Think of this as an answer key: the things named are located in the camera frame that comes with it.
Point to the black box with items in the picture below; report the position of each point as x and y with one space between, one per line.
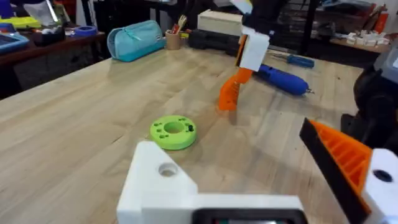
48 35

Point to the blue tray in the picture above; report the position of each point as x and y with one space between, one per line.
11 43

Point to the teal zip bag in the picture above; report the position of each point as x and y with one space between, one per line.
133 42

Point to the cream box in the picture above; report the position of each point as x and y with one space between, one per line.
219 21

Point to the heap of white blocks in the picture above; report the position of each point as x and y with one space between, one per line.
368 38

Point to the small black screw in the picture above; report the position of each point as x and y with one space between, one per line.
190 127

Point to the wooden cup with cutlery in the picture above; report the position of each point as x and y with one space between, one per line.
173 39

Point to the blue electric screwdriver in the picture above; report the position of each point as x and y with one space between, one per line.
283 80

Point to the black case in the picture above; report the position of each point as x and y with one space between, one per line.
214 42

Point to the yellow-green board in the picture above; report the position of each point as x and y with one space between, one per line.
20 22

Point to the blue tape roll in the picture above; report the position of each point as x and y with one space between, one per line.
85 31

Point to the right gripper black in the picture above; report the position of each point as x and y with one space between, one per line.
261 15

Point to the white orange left gripper right finger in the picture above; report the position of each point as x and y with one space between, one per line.
345 161

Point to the green disc with holes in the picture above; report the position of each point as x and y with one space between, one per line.
164 137

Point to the white block left gripper left finger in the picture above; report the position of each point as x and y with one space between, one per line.
155 193

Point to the brown side table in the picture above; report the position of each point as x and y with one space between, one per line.
46 51

